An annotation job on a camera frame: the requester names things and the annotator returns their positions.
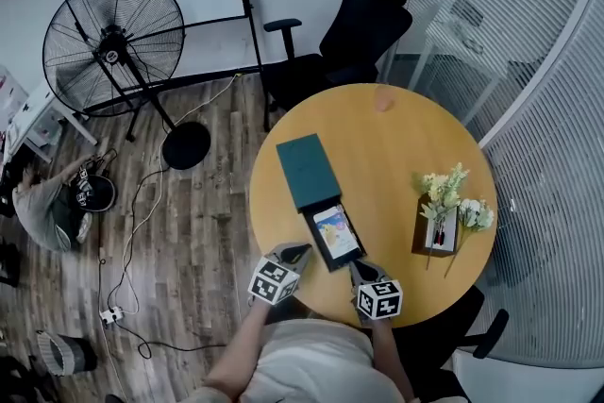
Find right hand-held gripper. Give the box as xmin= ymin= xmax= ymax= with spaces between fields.
xmin=348 ymin=260 xmax=405 ymax=327

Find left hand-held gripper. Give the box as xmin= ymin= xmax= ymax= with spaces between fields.
xmin=247 ymin=242 xmax=313 ymax=307

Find white and blue printed packet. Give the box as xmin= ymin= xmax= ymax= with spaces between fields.
xmin=312 ymin=204 xmax=359 ymax=261

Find teal sliding box with tray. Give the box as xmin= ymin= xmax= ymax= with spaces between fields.
xmin=276 ymin=132 xmax=368 ymax=274

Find person's right forearm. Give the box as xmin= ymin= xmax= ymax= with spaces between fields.
xmin=370 ymin=318 xmax=416 ymax=400

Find person's left forearm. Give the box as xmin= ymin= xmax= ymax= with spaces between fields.
xmin=202 ymin=299 xmax=270 ymax=397

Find brown wooden pen holder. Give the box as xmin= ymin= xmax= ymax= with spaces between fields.
xmin=411 ymin=193 xmax=459 ymax=257

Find black armrest office chair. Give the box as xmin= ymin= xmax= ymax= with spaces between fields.
xmin=391 ymin=285 xmax=511 ymax=403

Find person's light grey shirt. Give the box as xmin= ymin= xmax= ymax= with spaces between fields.
xmin=178 ymin=318 xmax=421 ymax=403

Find yellow artificial flowers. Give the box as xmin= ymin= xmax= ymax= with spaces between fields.
xmin=413 ymin=162 xmax=471 ymax=271

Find white artificial flowers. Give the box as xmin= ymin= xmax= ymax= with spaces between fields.
xmin=443 ymin=197 xmax=495 ymax=279

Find white power strip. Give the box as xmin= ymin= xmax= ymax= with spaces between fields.
xmin=99 ymin=306 xmax=124 ymax=326

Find black round bag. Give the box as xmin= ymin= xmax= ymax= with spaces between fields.
xmin=70 ymin=174 xmax=118 ymax=212

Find black high-back office chair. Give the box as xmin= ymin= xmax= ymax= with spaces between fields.
xmin=260 ymin=0 xmax=415 ymax=133

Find white metal-legged table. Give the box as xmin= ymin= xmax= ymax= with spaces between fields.
xmin=408 ymin=0 xmax=511 ymax=124

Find grey waste bin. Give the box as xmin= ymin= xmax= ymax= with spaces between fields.
xmin=36 ymin=329 xmax=99 ymax=377

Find black standing fan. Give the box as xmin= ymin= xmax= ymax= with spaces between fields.
xmin=42 ymin=0 xmax=212 ymax=171

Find white desk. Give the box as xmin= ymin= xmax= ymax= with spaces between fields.
xmin=4 ymin=82 xmax=99 ymax=164

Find white appliance with red label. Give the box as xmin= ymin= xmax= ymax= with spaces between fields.
xmin=0 ymin=65 xmax=29 ymax=128

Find white cable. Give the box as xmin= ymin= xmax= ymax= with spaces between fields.
xmin=108 ymin=75 xmax=237 ymax=315

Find black cable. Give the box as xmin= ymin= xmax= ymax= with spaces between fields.
xmin=96 ymin=167 xmax=227 ymax=360

